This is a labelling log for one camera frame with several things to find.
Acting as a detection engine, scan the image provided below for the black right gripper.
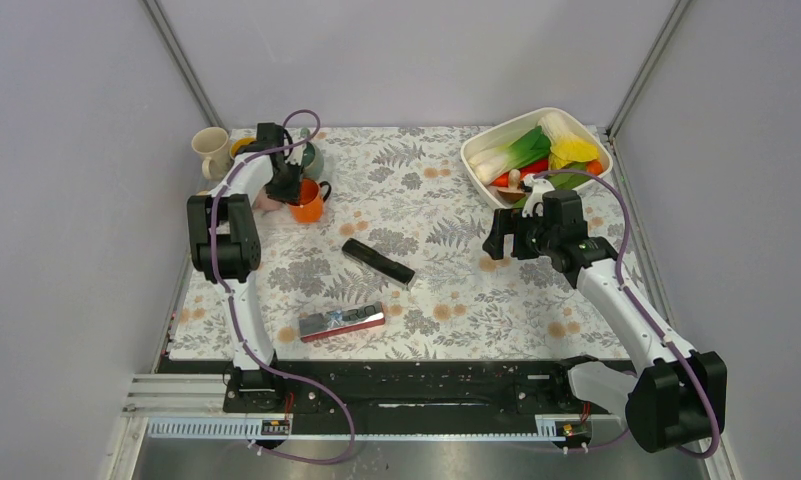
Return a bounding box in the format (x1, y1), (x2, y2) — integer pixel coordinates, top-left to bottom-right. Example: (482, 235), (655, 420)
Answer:
(481, 207), (559, 260)

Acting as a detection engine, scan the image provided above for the light pink mug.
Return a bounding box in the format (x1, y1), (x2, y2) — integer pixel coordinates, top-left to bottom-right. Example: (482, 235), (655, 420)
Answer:
(252, 188), (283, 212)

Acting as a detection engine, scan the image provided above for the large orange mug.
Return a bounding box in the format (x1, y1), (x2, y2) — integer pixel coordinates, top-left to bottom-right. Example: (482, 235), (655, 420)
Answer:
(288, 178), (332, 224)

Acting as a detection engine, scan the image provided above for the green ceramic mug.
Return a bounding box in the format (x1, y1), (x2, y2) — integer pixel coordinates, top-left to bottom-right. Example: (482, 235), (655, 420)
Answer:
(302, 142), (325, 181)

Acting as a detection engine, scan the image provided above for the cream ceramic mug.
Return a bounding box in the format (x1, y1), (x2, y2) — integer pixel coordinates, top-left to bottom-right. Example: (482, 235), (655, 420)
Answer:
(191, 127), (233, 181)

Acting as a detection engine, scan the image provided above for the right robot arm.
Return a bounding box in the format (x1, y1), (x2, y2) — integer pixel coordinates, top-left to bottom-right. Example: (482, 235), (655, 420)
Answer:
(483, 190), (728, 459)

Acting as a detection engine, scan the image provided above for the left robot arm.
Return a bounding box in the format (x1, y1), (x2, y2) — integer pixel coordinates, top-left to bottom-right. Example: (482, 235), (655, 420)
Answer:
(187, 123), (302, 411)

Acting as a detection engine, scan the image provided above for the wooden toy mushroom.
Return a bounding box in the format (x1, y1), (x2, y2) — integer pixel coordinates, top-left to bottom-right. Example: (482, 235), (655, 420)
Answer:
(492, 169), (526, 204)

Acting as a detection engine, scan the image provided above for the orange toy carrot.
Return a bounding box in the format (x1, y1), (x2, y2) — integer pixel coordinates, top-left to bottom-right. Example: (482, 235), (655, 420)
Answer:
(519, 158), (605, 188)

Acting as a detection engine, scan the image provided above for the white plastic basin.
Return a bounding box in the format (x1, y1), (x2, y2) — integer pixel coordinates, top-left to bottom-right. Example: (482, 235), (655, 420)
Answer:
(460, 107), (615, 209)

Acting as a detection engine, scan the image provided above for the yellow toy cabbage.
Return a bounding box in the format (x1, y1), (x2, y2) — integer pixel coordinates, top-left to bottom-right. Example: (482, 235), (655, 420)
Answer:
(537, 112), (599, 170)

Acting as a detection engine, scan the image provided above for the black rectangular box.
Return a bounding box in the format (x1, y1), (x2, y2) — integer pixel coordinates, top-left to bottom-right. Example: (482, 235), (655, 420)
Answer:
(341, 239), (416, 289)

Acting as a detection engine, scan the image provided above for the floral tablecloth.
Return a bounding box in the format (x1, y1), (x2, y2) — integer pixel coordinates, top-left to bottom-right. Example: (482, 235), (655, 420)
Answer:
(169, 125), (666, 362)

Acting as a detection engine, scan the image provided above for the silver red stapler box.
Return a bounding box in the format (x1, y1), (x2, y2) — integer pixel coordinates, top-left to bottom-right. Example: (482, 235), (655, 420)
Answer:
(299, 301), (386, 343)

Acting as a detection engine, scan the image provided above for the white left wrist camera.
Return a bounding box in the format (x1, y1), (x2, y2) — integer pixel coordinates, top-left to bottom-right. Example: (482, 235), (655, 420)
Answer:
(286, 143), (308, 166)

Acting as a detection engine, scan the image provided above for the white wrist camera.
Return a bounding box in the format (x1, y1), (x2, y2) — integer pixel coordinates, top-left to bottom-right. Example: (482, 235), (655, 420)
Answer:
(286, 143), (308, 166)
(522, 174), (555, 218)

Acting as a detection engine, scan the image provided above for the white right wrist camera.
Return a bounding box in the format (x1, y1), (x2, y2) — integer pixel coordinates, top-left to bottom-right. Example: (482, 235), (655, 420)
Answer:
(522, 174), (555, 218)

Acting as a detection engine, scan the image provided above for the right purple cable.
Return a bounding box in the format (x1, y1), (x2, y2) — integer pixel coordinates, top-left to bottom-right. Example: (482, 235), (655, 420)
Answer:
(529, 168), (723, 460)

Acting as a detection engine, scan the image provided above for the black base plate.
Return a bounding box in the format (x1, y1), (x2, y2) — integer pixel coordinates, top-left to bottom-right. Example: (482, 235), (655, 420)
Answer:
(223, 360), (603, 436)

